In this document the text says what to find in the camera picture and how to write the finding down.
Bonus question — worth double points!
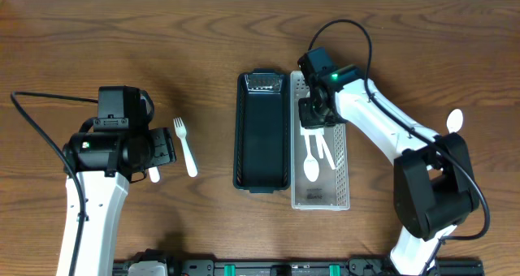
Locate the clear white plastic basket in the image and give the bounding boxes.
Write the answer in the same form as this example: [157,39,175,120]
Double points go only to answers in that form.
[289,71,350,211]

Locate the white plastic spoon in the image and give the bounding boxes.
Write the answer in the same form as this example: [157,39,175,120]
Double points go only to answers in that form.
[318,135,336,170]
[446,109,464,133]
[314,129,324,159]
[303,134,319,182]

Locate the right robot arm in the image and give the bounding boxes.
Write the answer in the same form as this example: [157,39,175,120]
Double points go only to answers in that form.
[298,65,488,275]

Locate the dark green plastic basket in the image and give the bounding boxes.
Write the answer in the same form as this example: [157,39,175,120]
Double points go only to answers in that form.
[233,69,291,193]

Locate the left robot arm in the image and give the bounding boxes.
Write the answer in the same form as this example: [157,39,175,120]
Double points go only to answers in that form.
[57,127,176,275]

